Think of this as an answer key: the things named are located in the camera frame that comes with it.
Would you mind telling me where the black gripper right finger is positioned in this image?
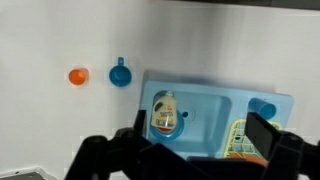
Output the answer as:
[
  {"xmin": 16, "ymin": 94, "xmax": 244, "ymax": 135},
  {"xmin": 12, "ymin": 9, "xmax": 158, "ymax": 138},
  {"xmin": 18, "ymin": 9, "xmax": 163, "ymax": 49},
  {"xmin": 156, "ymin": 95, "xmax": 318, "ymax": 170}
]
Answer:
[{"xmin": 244, "ymin": 112, "xmax": 320, "ymax": 180}]

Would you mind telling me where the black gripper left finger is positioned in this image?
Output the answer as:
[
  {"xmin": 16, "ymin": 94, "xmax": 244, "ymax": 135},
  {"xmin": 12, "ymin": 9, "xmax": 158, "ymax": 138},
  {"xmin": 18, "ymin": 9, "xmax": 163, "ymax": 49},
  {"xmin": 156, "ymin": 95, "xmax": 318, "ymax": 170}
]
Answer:
[{"xmin": 64, "ymin": 109, "xmax": 153, "ymax": 180}]

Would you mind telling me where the small orange plastic cup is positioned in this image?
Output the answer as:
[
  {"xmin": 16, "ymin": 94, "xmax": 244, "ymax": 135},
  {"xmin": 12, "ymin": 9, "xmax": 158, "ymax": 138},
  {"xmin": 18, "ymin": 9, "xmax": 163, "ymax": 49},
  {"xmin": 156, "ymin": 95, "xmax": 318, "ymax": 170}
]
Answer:
[{"xmin": 67, "ymin": 67, "xmax": 90, "ymax": 87}]

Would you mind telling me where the yellow toy dish rack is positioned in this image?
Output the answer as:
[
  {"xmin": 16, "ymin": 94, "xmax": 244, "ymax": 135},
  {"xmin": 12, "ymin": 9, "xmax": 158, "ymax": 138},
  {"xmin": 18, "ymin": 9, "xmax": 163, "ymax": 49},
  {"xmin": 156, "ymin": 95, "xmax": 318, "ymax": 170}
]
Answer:
[{"xmin": 222, "ymin": 118, "xmax": 283, "ymax": 161}]

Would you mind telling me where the toy food in sink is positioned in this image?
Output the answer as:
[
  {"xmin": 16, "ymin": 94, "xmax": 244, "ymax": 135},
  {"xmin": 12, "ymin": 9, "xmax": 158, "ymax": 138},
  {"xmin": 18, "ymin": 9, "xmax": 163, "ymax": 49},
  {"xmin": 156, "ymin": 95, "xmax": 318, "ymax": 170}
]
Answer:
[{"xmin": 150, "ymin": 90, "xmax": 177, "ymax": 131}]

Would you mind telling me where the blue round toy plate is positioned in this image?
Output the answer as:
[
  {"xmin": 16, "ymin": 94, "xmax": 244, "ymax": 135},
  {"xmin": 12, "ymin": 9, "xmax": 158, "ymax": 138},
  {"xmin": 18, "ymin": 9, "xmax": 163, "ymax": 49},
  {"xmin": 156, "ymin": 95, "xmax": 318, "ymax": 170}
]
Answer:
[{"xmin": 147, "ymin": 111, "xmax": 186, "ymax": 141}]

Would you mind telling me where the light blue toy sink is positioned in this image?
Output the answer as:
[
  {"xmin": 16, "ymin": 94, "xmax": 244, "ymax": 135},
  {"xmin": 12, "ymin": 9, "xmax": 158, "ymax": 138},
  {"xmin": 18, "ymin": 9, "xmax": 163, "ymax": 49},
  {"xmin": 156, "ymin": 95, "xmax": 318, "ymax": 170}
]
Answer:
[{"xmin": 137, "ymin": 79, "xmax": 295, "ymax": 162}]

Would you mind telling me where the blue handleless toy tumbler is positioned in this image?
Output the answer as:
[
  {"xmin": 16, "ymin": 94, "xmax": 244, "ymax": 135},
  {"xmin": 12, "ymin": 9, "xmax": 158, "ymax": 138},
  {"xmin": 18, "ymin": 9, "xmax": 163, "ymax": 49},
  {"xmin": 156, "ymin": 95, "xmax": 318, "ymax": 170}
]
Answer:
[{"xmin": 247, "ymin": 97, "xmax": 278, "ymax": 121}]

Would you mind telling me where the blue cup with handle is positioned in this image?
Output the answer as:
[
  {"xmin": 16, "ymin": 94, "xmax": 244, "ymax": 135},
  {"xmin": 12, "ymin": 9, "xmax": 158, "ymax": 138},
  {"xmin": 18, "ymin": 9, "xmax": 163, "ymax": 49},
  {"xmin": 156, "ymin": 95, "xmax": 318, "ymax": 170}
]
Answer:
[{"xmin": 108, "ymin": 56, "xmax": 133, "ymax": 89}]

